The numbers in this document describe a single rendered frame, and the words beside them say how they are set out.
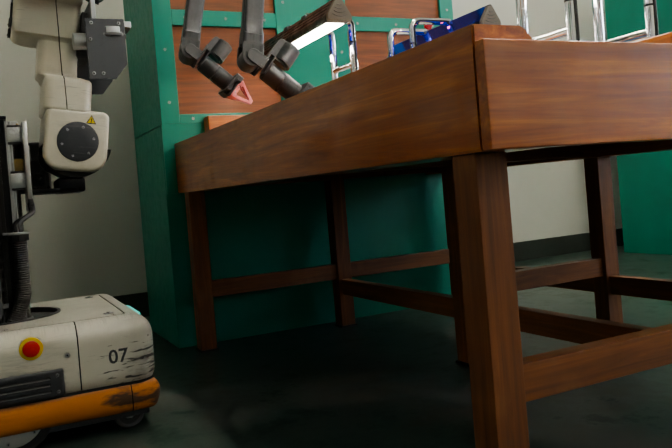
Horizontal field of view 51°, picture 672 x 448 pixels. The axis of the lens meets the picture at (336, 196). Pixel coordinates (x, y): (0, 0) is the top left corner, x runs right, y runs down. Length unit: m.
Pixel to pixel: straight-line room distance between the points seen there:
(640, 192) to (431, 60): 3.70
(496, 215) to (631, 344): 0.37
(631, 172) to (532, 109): 3.73
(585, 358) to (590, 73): 0.46
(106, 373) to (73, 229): 1.85
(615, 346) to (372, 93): 0.60
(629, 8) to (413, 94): 3.72
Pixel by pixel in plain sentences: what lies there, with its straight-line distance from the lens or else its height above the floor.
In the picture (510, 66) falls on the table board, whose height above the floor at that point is 0.70.
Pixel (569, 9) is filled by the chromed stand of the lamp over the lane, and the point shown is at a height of 0.88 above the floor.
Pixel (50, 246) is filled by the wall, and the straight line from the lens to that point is 3.59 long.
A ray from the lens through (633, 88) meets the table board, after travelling 1.24.
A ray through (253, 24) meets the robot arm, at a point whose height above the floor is 1.00.
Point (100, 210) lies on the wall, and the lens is 3.61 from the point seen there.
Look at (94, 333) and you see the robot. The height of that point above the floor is 0.25.
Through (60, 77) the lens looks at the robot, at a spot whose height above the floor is 0.89.
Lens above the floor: 0.54
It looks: level
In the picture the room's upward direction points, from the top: 5 degrees counter-clockwise
